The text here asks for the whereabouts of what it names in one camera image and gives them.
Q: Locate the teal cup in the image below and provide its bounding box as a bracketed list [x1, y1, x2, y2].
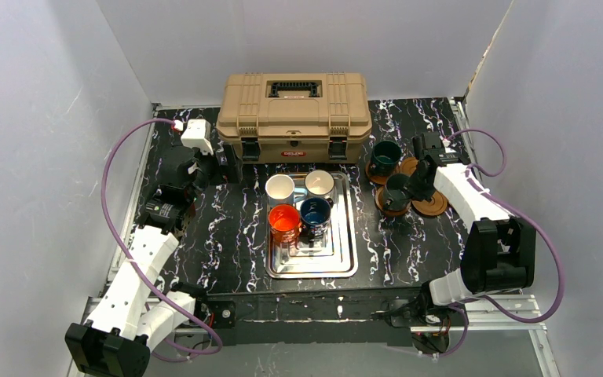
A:
[367, 141, 402, 177]

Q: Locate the navy blue cup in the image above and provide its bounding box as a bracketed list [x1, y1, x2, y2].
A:
[299, 197, 332, 243]

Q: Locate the cream cup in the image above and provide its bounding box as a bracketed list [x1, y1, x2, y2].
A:
[304, 170, 335, 201]

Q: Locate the dark grey cup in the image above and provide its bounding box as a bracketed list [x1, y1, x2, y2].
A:
[381, 174, 411, 210]

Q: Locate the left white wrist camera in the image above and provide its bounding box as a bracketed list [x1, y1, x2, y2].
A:
[181, 119, 214, 156]

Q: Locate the brown wooden coaster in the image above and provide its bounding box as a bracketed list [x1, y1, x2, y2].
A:
[411, 191, 449, 217]
[374, 186, 411, 217]
[364, 163, 389, 185]
[396, 157, 418, 176]

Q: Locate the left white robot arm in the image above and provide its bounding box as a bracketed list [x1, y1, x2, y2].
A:
[65, 147, 242, 376]

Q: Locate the white cup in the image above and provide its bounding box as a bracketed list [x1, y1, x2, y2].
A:
[265, 174, 295, 208]

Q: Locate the orange cup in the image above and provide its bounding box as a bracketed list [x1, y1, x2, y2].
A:
[268, 204, 301, 243]

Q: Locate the tan plastic toolbox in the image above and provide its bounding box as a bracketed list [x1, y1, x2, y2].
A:
[216, 72, 372, 164]

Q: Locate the aluminium frame rail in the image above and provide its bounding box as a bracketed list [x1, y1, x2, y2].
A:
[75, 294, 560, 377]

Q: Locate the stainless steel tray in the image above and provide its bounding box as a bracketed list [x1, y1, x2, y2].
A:
[265, 172, 358, 280]

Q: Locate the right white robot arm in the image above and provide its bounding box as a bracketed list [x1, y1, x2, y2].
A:
[404, 132, 536, 308]

